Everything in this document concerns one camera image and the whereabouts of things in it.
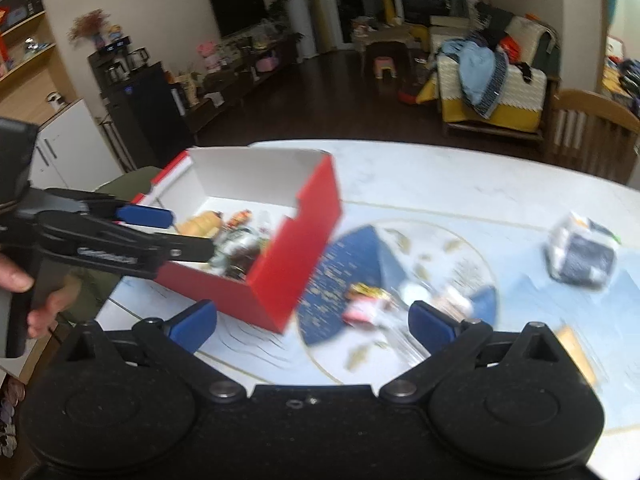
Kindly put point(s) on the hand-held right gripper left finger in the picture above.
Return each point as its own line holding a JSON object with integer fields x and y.
{"x": 195, "y": 322}

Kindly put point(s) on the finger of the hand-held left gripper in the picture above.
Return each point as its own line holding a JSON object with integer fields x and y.
{"x": 145, "y": 216}
{"x": 125, "y": 247}

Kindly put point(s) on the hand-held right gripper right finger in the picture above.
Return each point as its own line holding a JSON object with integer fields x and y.
{"x": 432, "y": 325}

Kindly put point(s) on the clear cotton swab bag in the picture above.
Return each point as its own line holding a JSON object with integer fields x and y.
{"x": 452, "y": 300}

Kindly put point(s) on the yellow plush toy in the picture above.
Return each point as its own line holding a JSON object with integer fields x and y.
{"x": 200, "y": 222}

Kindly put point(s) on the pink white tube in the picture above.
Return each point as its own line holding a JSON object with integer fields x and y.
{"x": 360, "y": 310}

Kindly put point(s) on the red cardboard box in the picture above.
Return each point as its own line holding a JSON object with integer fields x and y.
{"x": 290, "y": 260}

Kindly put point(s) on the yellow packet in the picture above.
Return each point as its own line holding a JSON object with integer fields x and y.
{"x": 575, "y": 355}

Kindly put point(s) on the white blue tissue pack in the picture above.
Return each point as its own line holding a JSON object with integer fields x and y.
{"x": 582, "y": 260}

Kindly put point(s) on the person's left hand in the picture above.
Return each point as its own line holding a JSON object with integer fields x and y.
{"x": 50, "y": 310}

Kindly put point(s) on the white cabinet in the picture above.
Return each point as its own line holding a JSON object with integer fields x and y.
{"x": 70, "y": 145}

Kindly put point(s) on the small orange candy packet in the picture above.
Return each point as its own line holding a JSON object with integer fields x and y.
{"x": 367, "y": 290}

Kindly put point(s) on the black tea bar machine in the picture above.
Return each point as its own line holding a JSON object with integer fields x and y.
{"x": 145, "y": 110}

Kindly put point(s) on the dark television cabinet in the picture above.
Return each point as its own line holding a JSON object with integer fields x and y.
{"x": 235, "y": 85}

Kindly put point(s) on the dried flower bouquet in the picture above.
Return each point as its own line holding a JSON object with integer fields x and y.
{"x": 90, "y": 22}

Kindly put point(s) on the pink pig plush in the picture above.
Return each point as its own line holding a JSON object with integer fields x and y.
{"x": 207, "y": 52}

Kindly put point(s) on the pink bag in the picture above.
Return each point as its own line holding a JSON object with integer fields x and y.
{"x": 267, "y": 62}

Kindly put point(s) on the black television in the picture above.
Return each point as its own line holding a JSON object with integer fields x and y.
{"x": 235, "y": 7}

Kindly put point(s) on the sofa with yellow cover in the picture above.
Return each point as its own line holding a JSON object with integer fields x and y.
{"x": 520, "y": 95}

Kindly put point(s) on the blue clothing pile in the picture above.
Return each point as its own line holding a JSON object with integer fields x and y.
{"x": 480, "y": 75}

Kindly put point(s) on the white tower air conditioner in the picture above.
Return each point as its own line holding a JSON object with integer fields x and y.
{"x": 302, "y": 10}

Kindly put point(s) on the pink stool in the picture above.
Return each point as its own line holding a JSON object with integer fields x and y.
{"x": 385, "y": 65}

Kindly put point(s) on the wooden chair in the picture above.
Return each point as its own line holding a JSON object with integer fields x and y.
{"x": 590, "y": 110}

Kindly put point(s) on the orange garment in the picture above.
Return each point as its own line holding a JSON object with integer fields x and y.
{"x": 509, "y": 46}

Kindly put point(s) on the coffee table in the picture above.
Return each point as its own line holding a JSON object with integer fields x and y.
{"x": 380, "y": 35}

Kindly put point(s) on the dark clothes pile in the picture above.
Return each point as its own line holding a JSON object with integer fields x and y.
{"x": 625, "y": 77}

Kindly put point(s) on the yellow giraffe toy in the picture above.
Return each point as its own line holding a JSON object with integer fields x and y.
{"x": 384, "y": 0}

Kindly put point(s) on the wooden wall shelf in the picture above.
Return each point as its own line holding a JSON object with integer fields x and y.
{"x": 25, "y": 85}

